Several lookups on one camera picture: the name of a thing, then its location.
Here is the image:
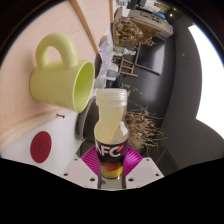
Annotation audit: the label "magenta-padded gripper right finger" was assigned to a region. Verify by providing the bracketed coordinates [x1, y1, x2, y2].
[122, 145, 164, 190]

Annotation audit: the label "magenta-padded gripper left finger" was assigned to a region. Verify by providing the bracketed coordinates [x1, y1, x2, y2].
[61, 145, 103, 190]

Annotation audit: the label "clear plastic drink bottle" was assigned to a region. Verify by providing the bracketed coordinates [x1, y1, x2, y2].
[93, 88, 130, 180]

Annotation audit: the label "flat round red coaster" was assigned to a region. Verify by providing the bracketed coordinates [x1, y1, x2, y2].
[29, 130, 53, 164]

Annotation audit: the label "grey round plant saucer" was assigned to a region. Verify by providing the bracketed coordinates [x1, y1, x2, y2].
[75, 96, 98, 141]

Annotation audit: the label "yellow-green ceramic mug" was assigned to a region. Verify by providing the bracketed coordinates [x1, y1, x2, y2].
[29, 32, 97, 114]

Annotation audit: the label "wooden easel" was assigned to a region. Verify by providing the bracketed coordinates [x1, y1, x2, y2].
[113, 55, 140, 78]

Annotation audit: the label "long ceiling light strip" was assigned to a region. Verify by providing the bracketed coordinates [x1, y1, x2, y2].
[188, 24, 224, 140]

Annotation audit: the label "light wooden board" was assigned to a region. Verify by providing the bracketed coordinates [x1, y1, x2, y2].
[0, 0, 115, 152]

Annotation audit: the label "grey printed paper sheets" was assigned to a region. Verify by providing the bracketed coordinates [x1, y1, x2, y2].
[96, 31, 117, 78]

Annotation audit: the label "white cabinet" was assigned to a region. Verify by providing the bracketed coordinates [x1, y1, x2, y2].
[128, 7, 175, 38]

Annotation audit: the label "black wall screen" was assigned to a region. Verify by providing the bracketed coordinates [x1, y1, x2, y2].
[134, 35, 166, 75]

